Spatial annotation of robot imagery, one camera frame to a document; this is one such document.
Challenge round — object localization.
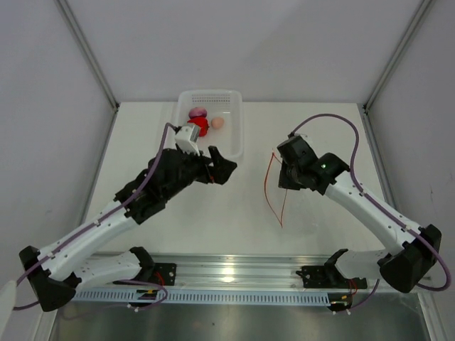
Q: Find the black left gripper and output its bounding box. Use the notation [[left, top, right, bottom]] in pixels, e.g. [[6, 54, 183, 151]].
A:
[[164, 144, 236, 200]]

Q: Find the clear zip bag red zipper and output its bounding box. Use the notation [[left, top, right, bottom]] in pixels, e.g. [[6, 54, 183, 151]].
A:
[[262, 151, 321, 235]]

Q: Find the red bell pepper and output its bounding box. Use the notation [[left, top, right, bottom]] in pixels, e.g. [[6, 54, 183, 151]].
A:
[[188, 117, 210, 137]]

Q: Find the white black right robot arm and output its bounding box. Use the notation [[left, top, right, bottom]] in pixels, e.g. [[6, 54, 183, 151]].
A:
[[277, 135, 441, 293]]

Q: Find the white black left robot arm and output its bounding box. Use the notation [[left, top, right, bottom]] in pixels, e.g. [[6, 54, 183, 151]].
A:
[[19, 146, 237, 312]]

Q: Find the white perforated plastic basket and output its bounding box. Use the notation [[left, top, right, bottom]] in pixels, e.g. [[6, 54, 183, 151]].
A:
[[172, 90, 244, 160]]

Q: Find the beige egg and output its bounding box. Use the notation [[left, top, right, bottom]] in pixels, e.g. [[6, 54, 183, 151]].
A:
[[211, 117, 225, 130]]

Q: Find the purple red onion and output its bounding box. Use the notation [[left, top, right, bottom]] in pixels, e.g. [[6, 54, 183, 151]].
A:
[[188, 107, 208, 119]]

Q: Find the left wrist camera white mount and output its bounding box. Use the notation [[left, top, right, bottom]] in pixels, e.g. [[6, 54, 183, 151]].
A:
[[175, 123, 200, 156]]

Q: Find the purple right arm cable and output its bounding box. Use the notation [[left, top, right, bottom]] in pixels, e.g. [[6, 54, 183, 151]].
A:
[[289, 112, 452, 315]]

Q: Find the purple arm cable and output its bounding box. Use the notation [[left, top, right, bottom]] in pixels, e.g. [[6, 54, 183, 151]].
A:
[[289, 112, 452, 315], [12, 122, 178, 313]]

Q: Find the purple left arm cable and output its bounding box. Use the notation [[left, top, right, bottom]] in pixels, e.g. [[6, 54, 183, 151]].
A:
[[12, 122, 178, 313]]

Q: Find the aluminium front rail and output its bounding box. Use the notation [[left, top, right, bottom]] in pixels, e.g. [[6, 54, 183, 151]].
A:
[[48, 254, 437, 293]]

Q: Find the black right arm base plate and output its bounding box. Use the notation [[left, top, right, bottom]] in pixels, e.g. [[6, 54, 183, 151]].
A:
[[295, 266, 368, 289]]

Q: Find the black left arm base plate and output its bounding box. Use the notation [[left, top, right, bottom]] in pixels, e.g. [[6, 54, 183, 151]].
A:
[[136, 263, 177, 301]]

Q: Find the white slotted cable duct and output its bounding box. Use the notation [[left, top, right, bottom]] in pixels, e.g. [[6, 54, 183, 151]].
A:
[[73, 288, 331, 307]]

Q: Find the left aluminium frame post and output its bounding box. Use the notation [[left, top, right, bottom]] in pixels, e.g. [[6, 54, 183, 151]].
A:
[[54, 0, 119, 112]]

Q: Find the aluminium frame post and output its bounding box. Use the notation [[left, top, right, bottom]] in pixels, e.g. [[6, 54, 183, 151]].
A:
[[54, 0, 119, 112], [363, 0, 436, 114]]

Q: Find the right aluminium frame post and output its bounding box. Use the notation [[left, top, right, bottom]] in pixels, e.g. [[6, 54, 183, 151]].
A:
[[363, 0, 436, 114]]

